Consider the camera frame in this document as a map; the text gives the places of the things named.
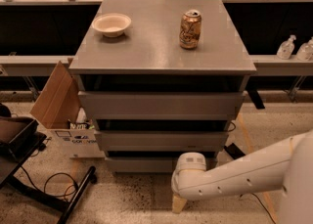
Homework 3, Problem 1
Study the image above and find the grey top drawer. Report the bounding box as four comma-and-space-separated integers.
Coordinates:
78, 91, 244, 120

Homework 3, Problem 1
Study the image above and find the clear sanitizer bottle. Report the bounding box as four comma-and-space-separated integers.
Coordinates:
296, 37, 313, 61
277, 35, 296, 60

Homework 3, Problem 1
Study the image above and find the black power adapter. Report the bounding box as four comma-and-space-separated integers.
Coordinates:
224, 143, 246, 159

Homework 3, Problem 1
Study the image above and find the grey drawer cabinet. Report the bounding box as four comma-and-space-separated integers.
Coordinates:
69, 0, 255, 158

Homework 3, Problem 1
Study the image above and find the black rolling cart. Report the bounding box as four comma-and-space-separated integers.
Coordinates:
0, 104, 97, 224

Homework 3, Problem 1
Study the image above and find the grey bottom drawer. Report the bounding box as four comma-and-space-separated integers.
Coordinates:
105, 157, 218, 174

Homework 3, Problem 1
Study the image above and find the black floor cable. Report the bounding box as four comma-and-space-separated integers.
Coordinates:
239, 192, 278, 224

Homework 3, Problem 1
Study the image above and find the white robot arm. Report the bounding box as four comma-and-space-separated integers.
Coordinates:
171, 131, 313, 224

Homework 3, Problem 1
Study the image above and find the grey middle drawer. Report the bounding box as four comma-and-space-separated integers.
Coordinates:
94, 131, 228, 152

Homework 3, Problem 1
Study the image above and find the open cardboard box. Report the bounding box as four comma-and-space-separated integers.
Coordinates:
30, 62, 105, 158

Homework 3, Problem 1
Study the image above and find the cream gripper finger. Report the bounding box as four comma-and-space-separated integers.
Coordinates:
172, 194, 187, 214

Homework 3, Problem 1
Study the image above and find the grey drawer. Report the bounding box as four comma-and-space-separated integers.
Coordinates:
78, 91, 244, 120
94, 131, 228, 152
105, 157, 218, 174

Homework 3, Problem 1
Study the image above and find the white paper bowl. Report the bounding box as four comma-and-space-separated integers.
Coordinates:
92, 13, 131, 38

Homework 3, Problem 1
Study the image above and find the black cable under cart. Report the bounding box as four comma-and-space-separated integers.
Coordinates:
20, 165, 80, 202

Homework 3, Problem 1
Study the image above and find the gold soda can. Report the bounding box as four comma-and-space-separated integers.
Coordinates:
179, 9, 201, 49

